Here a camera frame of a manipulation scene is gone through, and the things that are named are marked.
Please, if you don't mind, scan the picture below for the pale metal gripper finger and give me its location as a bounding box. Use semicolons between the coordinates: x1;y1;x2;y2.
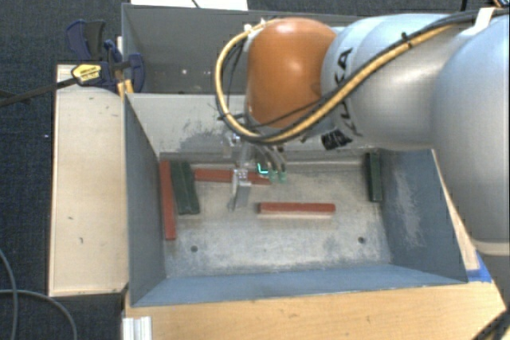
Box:
226;169;242;211
237;170;253;210

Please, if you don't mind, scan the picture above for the red-brown flat block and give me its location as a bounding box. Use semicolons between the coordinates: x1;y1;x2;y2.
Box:
256;201;337;221
193;167;273;186
159;159;178;241

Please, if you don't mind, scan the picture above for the dark green flat block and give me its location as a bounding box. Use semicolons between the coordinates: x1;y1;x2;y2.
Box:
364;151;384;204
181;161;201;216
170;161;190;217

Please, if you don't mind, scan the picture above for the grey metal bin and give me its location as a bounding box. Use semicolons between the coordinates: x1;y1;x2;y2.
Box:
120;2;469;308

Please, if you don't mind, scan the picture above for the pale wood flat board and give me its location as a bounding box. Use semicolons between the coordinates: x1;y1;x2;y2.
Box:
48;64;130;297

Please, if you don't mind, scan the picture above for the black cylinder on white bracket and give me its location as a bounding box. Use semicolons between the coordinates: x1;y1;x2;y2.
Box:
320;129;354;152

